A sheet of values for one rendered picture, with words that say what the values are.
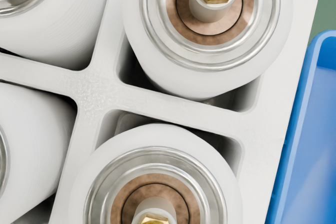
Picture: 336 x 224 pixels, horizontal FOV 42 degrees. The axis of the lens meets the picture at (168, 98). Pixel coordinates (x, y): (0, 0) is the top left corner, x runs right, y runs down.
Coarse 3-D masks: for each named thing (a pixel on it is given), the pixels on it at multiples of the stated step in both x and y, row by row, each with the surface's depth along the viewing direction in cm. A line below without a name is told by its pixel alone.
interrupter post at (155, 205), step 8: (144, 200) 23; (152, 200) 22; (160, 200) 22; (136, 208) 23; (144, 208) 21; (152, 208) 20; (160, 208) 20; (168, 208) 21; (136, 216) 20; (168, 216) 20
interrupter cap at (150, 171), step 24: (120, 168) 23; (144, 168) 23; (168, 168) 23; (192, 168) 23; (96, 192) 23; (120, 192) 23; (144, 192) 23; (168, 192) 23; (192, 192) 23; (216, 192) 23; (96, 216) 23; (120, 216) 23; (192, 216) 23; (216, 216) 23
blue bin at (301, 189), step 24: (312, 48) 37; (312, 72) 37; (312, 96) 48; (312, 120) 48; (288, 144) 37; (312, 144) 48; (288, 168) 36; (312, 168) 48; (288, 192) 48; (312, 192) 48; (288, 216) 48; (312, 216) 48
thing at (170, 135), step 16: (144, 128) 24; (160, 128) 24; (176, 128) 24; (112, 144) 24; (128, 144) 23; (144, 144) 23; (160, 144) 23; (176, 144) 23; (192, 144) 24; (208, 144) 24; (96, 160) 24; (208, 160) 23; (224, 160) 24; (80, 176) 24; (224, 176) 23; (80, 192) 23; (224, 192) 23; (80, 208) 23; (240, 208) 24
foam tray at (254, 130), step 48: (0, 48) 40; (96, 48) 31; (288, 48) 31; (96, 96) 30; (144, 96) 31; (240, 96) 37; (288, 96) 31; (96, 144) 31; (240, 144) 31; (240, 192) 30
